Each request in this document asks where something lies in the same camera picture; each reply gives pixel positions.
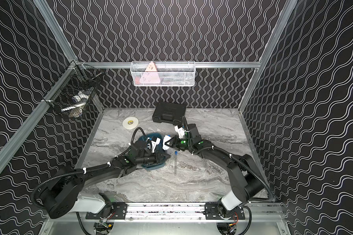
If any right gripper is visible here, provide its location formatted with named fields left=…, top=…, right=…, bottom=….
left=165, top=136, right=193, bottom=150

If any white wipe cloth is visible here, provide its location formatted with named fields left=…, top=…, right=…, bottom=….
left=162, top=135, right=174, bottom=151

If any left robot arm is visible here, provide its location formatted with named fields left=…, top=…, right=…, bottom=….
left=30, top=127, right=170, bottom=219

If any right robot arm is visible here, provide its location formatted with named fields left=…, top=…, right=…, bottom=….
left=165, top=116, right=274, bottom=219

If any teal plastic tray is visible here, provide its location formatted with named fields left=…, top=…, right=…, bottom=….
left=141, top=133, right=170, bottom=171

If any black plastic tool case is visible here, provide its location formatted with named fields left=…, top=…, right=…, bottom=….
left=152, top=101, right=187, bottom=126

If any white tape roll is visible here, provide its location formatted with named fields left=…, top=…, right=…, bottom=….
left=122, top=117, right=139, bottom=130

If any pink triangular card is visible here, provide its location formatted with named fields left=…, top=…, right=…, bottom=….
left=139, top=62, right=161, bottom=85

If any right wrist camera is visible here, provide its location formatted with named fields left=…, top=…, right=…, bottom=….
left=175, top=125, right=186, bottom=139

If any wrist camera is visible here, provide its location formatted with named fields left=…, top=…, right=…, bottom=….
left=175, top=125, right=186, bottom=139
left=151, top=137, right=161, bottom=153

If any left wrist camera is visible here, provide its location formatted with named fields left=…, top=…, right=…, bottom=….
left=151, top=137, right=161, bottom=153

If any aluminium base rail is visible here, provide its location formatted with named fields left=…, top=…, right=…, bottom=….
left=46, top=201, right=286, bottom=223

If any white wire basket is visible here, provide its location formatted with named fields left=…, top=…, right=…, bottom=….
left=130, top=61, right=196, bottom=87

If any black wire basket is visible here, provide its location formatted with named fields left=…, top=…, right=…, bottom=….
left=45, top=61, right=104, bottom=118

